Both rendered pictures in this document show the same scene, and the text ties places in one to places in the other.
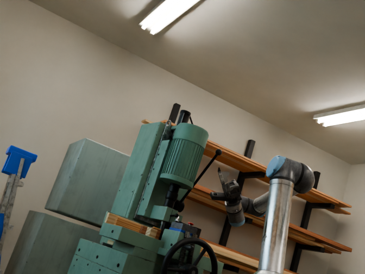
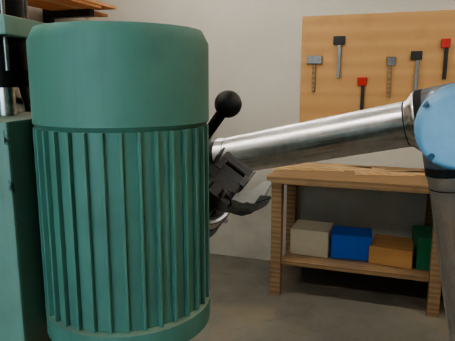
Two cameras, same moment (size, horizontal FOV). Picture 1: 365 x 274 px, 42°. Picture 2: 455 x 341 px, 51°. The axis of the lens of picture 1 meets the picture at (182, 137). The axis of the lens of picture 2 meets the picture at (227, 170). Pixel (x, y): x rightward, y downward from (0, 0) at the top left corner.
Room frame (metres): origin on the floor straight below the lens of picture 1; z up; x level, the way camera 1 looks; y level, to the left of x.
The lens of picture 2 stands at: (1.98, 0.26, 1.45)
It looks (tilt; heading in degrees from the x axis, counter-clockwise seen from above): 10 degrees down; 311
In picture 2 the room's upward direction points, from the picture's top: straight up
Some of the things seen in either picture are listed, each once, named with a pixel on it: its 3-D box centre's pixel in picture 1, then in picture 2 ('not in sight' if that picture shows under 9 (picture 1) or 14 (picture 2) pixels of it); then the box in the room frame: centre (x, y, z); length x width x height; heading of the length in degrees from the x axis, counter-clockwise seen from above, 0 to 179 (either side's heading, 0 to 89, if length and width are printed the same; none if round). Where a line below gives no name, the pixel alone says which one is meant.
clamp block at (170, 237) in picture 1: (181, 243); not in sight; (2.22, -0.15, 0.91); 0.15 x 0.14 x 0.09; 120
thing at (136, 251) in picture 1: (158, 259); not in sight; (2.33, -0.07, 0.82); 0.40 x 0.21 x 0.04; 120
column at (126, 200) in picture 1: (145, 188); not in sight; (2.64, 0.11, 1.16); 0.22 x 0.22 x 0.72; 30
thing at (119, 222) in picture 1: (168, 240); not in sight; (2.41, -0.10, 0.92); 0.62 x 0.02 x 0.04; 120
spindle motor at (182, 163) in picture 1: (184, 156); (126, 183); (2.38, -0.04, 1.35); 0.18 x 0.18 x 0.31
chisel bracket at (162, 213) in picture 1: (163, 216); not in sight; (2.40, -0.03, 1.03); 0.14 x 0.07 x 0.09; 30
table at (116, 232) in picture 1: (168, 250); not in sight; (2.30, -0.10, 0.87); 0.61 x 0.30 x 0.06; 120
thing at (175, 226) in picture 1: (187, 229); not in sight; (2.22, -0.15, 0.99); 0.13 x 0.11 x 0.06; 120
